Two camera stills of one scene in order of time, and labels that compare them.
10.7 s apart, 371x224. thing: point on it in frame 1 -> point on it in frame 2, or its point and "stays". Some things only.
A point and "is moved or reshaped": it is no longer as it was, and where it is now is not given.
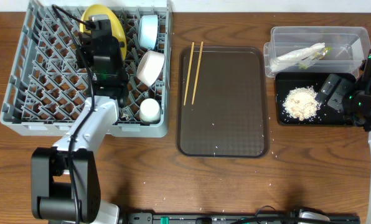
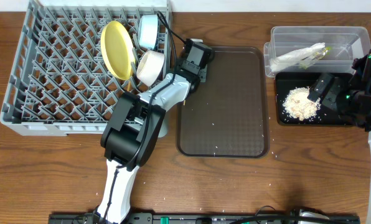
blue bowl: [148, 30] stays
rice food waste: [302, 102] stays
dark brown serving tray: [230, 118] stays
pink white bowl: [149, 67] stays
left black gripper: [88, 56] -> [202, 74]
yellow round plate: [99, 12] is moved or reshaped
